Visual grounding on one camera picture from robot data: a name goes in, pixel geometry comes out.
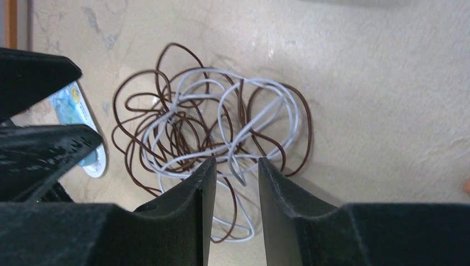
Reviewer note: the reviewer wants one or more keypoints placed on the scissors blister pack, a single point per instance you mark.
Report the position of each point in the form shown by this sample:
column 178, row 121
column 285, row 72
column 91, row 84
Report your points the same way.
column 72, row 111

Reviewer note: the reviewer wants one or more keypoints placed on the wooden rack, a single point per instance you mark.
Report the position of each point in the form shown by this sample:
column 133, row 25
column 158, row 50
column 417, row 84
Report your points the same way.
column 11, row 23

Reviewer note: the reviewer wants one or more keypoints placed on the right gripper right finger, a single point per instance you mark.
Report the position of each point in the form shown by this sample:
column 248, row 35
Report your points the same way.
column 301, row 229

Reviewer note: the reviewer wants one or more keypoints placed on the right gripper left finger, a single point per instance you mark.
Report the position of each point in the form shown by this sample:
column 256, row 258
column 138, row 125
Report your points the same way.
column 172, row 229

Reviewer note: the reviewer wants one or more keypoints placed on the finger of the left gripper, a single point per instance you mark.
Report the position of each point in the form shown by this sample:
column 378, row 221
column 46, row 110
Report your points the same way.
column 34, row 158
column 29, row 77

